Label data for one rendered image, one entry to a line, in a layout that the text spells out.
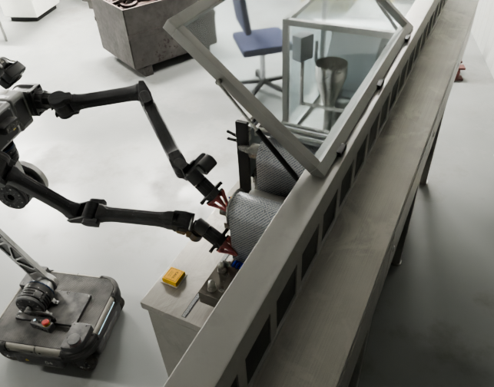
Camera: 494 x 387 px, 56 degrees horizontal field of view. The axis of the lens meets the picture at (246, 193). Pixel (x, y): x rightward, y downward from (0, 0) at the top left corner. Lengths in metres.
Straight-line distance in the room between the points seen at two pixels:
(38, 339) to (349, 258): 1.98
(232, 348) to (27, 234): 3.12
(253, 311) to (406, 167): 0.91
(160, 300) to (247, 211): 0.54
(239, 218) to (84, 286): 1.53
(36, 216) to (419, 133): 3.03
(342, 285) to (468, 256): 2.30
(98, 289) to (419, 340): 1.89
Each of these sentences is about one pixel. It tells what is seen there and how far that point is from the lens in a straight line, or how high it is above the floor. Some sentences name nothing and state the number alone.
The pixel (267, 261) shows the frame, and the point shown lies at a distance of 1.01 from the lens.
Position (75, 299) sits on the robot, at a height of 0.26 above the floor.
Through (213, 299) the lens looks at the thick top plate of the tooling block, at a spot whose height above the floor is 1.02.
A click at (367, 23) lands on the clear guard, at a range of 1.91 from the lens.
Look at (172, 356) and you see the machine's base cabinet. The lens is 2.19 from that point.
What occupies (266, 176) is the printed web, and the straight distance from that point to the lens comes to 1.82.
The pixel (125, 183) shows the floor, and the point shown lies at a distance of 4.05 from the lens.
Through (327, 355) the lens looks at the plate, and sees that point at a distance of 1.13.
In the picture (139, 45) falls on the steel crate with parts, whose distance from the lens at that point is 5.60.
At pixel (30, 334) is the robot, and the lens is 2.91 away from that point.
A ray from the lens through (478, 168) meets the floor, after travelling 4.31.
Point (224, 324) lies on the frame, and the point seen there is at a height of 1.65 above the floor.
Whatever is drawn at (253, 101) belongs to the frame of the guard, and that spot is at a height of 1.83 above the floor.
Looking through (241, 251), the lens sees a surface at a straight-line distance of 1.80.
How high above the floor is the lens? 2.41
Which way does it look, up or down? 40 degrees down
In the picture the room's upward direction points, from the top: 4 degrees counter-clockwise
